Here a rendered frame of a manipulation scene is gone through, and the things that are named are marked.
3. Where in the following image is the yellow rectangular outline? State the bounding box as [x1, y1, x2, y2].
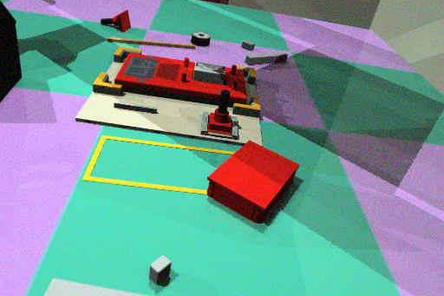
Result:
[82, 135, 236, 194]

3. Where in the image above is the grey rectangular bar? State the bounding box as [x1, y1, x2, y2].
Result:
[245, 52, 288, 65]

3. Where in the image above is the thin tan wooden stick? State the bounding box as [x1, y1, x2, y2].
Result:
[108, 37, 196, 49]

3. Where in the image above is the black toy tyre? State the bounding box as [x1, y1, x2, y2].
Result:
[191, 31, 211, 47]

